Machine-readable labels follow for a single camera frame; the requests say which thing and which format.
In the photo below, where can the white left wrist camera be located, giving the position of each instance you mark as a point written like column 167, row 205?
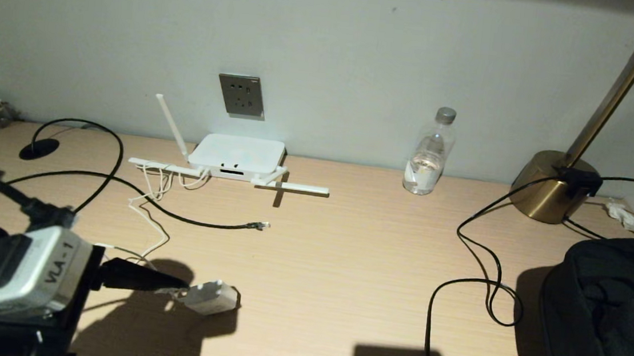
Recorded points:
column 33, row 273

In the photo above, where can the brass desk lamp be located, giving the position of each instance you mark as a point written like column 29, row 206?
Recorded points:
column 545, row 192

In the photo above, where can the black box on lamp base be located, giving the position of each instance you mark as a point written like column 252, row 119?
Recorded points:
column 580, row 183

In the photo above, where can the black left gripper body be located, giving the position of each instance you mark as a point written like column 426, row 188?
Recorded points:
column 4, row 337

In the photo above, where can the small grey glass jar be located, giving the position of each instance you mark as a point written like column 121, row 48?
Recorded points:
column 2, row 117

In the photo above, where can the grey wall socket plate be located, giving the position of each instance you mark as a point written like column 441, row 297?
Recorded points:
column 241, row 97

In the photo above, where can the white router with antennas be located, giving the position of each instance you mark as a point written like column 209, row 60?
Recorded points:
column 236, row 154

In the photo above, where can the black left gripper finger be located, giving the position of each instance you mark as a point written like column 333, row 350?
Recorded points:
column 136, row 277

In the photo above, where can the clear plastic water bottle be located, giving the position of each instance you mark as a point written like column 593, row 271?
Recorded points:
column 427, row 165

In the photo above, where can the white power adapter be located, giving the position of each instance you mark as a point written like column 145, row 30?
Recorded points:
column 211, row 299

